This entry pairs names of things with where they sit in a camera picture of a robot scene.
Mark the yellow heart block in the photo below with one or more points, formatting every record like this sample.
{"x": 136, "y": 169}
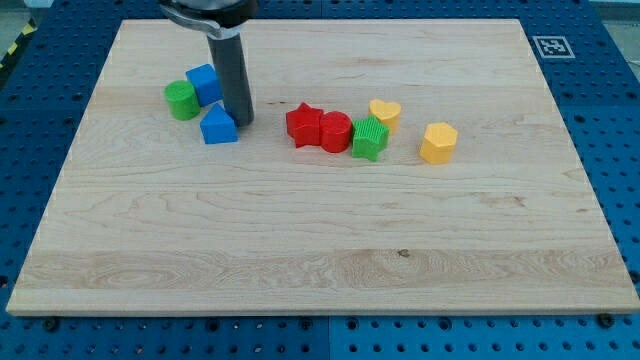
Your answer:
{"x": 388, "y": 113}

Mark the green star block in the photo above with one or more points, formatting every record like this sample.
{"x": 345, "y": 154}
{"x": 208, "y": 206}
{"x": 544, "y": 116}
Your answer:
{"x": 369, "y": 138}

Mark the blue pentagon block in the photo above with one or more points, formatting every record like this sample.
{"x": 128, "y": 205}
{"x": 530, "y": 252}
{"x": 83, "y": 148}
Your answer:
{"x": 218, "y": 127}

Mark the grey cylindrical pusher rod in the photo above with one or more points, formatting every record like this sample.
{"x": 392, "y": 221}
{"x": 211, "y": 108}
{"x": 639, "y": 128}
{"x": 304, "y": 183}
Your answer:
{"x": 229, "y": 64}

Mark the red cylinder block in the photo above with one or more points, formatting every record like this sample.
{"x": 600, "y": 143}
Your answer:
{"x": 335, "y": 131}

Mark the white fiducial marker tag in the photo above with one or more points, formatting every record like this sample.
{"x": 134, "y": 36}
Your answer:
{"x": 553, "y": 47}

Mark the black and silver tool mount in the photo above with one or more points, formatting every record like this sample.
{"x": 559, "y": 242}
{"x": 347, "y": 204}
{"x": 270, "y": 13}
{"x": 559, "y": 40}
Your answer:
{"x": 219, "y": 19}

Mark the green cylinder block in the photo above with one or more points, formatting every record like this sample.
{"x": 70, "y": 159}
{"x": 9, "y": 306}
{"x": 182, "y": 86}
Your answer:
{"x": 182, "y": 100}

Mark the yellow hexagon block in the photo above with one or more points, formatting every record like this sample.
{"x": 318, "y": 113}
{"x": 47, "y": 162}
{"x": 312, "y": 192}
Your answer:
{"x": 438, "y": 144}

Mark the blue cube block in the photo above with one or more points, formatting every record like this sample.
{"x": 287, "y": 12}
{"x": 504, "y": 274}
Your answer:
{"x": 206, "y": 83}

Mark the red star block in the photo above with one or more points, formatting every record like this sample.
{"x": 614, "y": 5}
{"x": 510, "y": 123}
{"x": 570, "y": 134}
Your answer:
{"x": 303, "y": 125}

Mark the wooden board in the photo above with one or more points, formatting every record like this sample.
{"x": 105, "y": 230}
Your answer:
{"x": 147, "y": 220}

